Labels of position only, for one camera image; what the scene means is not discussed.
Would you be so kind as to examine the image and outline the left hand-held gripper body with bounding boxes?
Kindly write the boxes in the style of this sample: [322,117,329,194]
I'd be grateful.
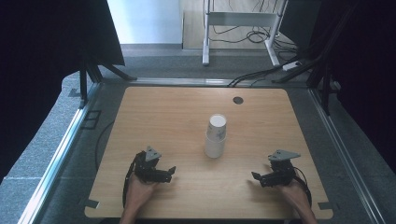
[134,146,173,185]

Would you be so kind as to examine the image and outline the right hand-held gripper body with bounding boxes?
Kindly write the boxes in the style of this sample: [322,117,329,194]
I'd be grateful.
[263,148,297,188]

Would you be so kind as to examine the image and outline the printed white paper cup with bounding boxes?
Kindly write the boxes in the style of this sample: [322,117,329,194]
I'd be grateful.
[205,113,228,143]

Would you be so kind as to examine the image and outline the person's left hand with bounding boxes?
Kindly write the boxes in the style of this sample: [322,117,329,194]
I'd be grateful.
[123,173,161,216]

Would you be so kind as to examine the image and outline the person's right hand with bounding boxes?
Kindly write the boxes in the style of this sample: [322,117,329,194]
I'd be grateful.
[277,177,312,216]

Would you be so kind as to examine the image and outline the white power strip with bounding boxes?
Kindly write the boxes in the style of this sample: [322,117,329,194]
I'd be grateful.
[281,60,303,72]

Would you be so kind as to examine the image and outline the black tripod stand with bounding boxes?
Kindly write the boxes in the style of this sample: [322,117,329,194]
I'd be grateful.
[78,54,138,109]

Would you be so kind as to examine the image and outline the black slanted stand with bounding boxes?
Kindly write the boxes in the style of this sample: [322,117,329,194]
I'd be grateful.
[272,0,362,116]

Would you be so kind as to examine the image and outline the dark curtain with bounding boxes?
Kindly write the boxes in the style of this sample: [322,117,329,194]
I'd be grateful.
[0,0,126,183]
[279,0,396,175]

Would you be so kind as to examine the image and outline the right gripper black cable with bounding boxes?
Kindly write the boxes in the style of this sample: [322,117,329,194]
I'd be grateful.
[292,165,313,207]

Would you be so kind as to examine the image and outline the thin black floor cable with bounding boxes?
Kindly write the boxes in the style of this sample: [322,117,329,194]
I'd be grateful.
[94,120,116,172]

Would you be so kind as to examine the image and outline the aluminium floor rail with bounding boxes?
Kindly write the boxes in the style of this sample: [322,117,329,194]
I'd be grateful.
[128,77,235,88]
[18,82,102,224]
[307,88,388,224]

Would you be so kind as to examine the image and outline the black floor cable bundle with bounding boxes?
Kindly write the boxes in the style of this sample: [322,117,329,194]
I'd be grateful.
[228,55,301,88]

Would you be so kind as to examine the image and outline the tangled black cables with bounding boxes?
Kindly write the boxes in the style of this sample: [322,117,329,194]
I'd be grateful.
[209,0,301,54]

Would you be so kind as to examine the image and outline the white metal desk frame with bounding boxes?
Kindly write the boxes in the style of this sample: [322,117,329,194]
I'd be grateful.
[202,0,290,67]

